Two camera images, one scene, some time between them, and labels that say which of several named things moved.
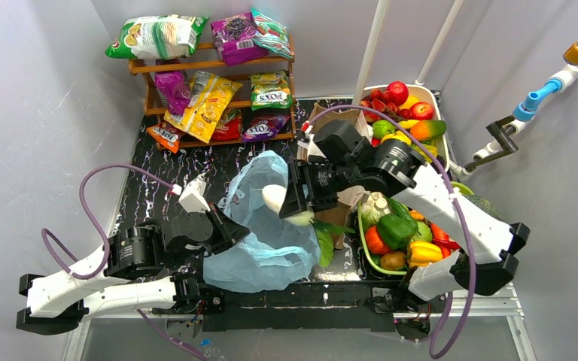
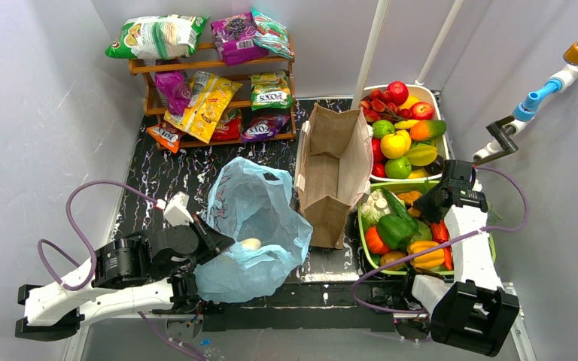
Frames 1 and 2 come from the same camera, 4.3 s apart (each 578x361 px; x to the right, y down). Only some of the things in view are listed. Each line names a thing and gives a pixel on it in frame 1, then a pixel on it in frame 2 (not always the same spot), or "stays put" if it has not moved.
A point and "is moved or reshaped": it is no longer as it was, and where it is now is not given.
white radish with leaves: [274, 195] -> [252, 243]
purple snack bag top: [232, 38] stays put
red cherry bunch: [381, 101] stays put
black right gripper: [307, 186] -> [433, 203]
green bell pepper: [396, 231] stays put
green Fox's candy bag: [271, 89] stays put
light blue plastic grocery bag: [276, 253] is moved or reshaped
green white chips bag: [156, 37] stays put
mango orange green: [427, 129] stays put
